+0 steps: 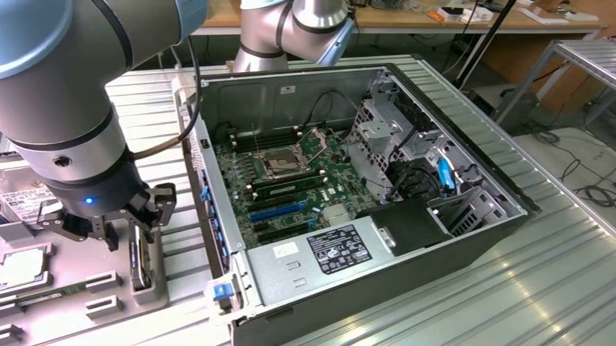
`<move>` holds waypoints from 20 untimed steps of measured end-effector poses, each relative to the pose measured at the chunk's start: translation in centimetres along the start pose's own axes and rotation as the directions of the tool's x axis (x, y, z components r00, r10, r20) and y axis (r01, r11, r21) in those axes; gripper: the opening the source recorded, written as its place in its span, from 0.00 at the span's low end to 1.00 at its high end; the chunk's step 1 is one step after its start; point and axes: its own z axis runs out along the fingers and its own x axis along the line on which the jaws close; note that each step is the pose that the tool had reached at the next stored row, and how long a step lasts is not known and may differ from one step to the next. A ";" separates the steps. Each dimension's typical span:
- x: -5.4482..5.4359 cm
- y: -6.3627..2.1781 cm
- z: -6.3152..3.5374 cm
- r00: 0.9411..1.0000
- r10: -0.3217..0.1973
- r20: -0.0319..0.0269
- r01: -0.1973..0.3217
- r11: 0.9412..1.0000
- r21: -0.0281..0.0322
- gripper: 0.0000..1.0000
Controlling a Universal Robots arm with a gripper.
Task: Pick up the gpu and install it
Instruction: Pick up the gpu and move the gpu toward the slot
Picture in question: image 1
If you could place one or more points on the orange and white box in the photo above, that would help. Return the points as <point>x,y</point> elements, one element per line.
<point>449,15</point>

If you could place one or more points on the green RAM stick in slot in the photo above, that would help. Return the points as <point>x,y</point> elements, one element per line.
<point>288,185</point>

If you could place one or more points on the metal drive cage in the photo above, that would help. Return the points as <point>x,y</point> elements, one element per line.
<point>379,144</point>

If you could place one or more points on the blue disk connector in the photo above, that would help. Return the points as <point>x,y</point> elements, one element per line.
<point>446,176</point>

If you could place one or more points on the grey parts rack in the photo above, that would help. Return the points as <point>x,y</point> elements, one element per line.
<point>72,317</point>

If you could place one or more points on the blue expansion slot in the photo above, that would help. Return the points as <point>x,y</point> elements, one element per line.
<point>276,212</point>

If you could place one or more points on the silver hard disk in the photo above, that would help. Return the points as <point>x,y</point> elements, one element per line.
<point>18,202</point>

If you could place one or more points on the wooden desk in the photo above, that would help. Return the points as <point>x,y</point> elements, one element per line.
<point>409,21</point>

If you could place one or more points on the metal frame table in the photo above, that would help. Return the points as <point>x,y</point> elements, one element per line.
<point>592,61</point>

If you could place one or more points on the white paper stack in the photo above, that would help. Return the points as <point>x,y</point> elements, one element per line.
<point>544,16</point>

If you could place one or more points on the open black PC case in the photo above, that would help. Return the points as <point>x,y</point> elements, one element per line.
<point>481,151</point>

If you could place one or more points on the silver power supply unit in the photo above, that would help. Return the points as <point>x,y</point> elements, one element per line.
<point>288,274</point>

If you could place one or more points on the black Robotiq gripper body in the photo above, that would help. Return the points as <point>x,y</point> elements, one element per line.
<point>96,194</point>

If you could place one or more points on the metal socket cover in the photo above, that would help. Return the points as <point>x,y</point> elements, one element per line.
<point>312,144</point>

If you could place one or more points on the graphics card with metal bracket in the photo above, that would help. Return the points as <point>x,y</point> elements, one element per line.
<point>139,259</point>

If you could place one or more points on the green motherboard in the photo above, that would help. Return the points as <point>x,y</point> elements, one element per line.
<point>336,180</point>

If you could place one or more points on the silver CPU chip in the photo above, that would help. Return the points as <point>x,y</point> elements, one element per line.
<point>21,266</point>

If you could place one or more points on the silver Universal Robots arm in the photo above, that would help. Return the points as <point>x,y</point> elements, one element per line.
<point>63,90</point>

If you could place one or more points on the blue case latch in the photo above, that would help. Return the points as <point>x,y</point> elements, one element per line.
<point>222,292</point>

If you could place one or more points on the black tripod pole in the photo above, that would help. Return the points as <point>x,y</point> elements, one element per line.
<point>485,39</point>

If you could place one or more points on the silver chipset heatsink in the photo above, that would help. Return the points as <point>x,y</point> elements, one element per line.
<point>336,216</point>

